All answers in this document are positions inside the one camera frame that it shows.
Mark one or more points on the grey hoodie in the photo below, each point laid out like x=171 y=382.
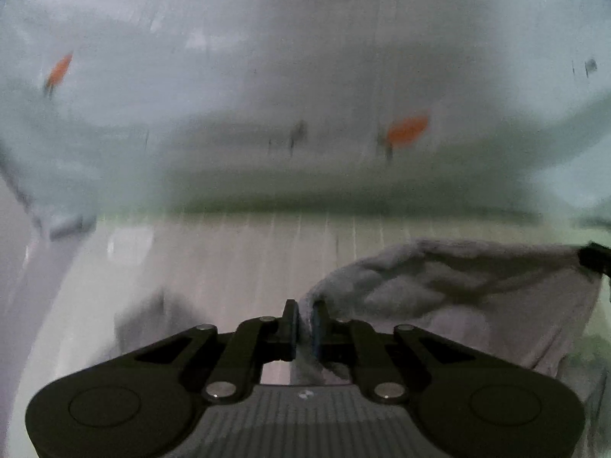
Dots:
x=453 y=291

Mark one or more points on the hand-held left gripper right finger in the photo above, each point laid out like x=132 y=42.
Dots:
x=319 y=336

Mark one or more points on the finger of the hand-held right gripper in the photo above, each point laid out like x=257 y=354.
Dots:
x=596 y=257

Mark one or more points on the pale carrot print sheet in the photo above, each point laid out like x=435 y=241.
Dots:
x=286 y=57

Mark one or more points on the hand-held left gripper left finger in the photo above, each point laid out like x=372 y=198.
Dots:
x=291 y=331

